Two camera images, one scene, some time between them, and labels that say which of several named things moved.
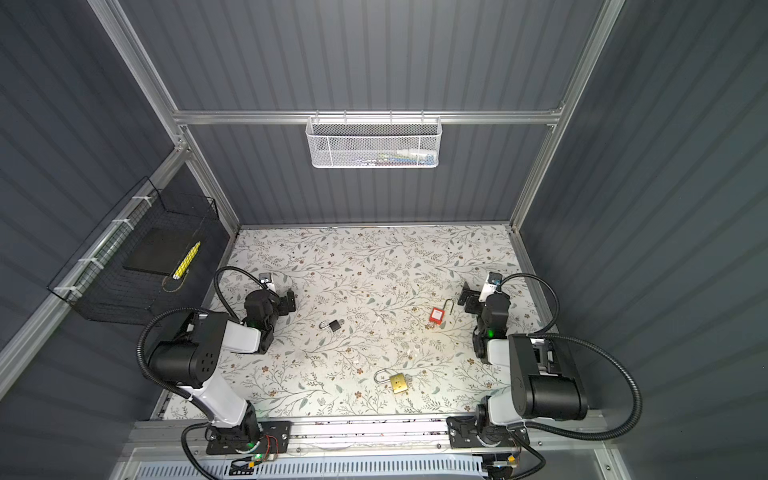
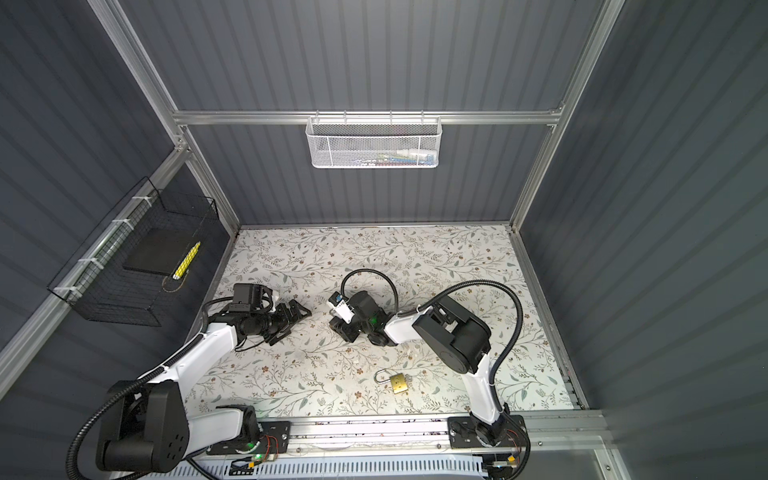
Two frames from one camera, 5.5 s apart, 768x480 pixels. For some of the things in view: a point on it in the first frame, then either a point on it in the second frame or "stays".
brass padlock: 398,381 stays
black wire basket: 135,264 stays
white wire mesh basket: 374,142 stays
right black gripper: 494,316 to 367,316
